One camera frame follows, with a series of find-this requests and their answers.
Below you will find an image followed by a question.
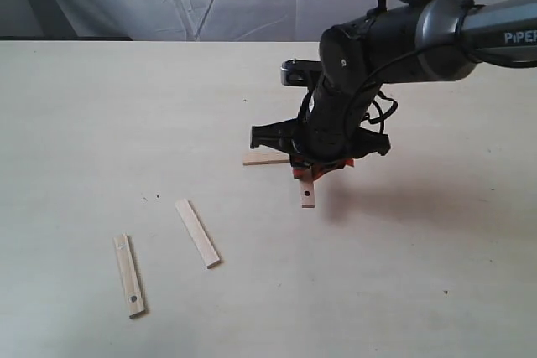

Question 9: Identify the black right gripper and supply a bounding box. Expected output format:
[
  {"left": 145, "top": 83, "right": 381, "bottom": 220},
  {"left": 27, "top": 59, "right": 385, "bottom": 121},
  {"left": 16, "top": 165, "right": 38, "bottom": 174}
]
[{"left": 250, "top": 76, "right": 391, "bottom": 180}]

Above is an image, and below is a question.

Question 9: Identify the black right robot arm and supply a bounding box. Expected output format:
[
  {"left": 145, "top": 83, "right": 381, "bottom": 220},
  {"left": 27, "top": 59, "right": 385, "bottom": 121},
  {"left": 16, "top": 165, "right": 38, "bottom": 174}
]
[{"left": 250, "top": 0, "right": 536, "bottom": 178}]

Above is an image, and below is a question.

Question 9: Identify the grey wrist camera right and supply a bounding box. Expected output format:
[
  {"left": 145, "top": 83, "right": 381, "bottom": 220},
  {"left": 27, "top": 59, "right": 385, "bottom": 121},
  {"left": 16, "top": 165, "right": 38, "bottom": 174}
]
[{"left": 280, "top": 59, "right": 322, "bottom": 87}]

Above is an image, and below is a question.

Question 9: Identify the wood strip with two magnets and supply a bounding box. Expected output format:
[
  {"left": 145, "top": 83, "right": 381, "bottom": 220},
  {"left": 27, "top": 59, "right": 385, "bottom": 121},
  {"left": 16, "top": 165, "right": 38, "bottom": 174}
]
[{"left": 299, "top": 179, "right": 315, "bottom": 208}]

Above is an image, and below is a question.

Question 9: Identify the plain wood strip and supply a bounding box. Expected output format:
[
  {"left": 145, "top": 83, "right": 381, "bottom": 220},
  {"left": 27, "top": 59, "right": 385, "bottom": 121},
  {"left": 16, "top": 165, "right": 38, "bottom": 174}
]
[{"left": 175, "top": 199, "right": 222, "bottom": 269}]

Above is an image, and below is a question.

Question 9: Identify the wood strip with magnet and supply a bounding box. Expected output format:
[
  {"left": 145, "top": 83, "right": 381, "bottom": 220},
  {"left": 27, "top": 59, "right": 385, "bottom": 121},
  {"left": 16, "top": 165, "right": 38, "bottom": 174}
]
[{"left": 112, "top": 233, "right": 146, "bottom": 319}]

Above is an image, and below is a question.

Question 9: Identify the horizontal wood strip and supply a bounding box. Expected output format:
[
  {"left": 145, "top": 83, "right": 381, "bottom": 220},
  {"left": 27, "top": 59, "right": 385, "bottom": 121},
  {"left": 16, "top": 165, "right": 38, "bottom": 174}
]
[{"left": 242, "top": 152, "right": 289, "bottom": 166}]

